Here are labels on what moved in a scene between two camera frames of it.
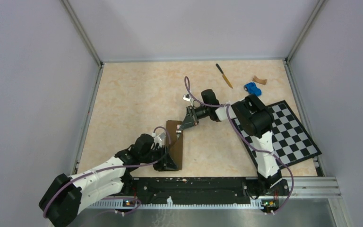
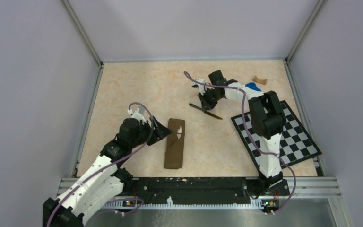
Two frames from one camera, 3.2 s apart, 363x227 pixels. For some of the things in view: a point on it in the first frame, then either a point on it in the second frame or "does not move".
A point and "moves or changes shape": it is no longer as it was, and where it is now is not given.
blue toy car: [251, 88] does not move
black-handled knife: [223, 75] moves or changes shape
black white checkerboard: [291, 143] does not move
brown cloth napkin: [177, 144] does not move
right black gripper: [190, 120] → [206, 106]
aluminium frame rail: [315, 187] does not move
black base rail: [203, 190] does not move
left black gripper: [167, 164] → [159, 132]
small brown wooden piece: [255, 79] does not move
